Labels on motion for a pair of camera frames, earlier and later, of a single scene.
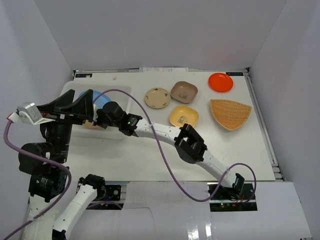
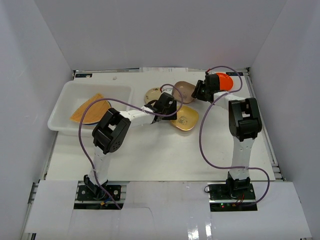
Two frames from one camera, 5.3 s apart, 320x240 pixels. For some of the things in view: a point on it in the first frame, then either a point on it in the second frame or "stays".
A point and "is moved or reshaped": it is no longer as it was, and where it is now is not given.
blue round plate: [100, 100] -> [89, 125]
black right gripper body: [102, 120] -> [201, 91]
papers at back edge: [163, 69] stays
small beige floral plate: [157, 98] stays
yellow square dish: [180, 115] stays
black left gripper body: [66, 117] -> [169, 114]
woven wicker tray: [230, 115] is moved or reshaped
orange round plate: [220, 82] stays
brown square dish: [183, 91] stays
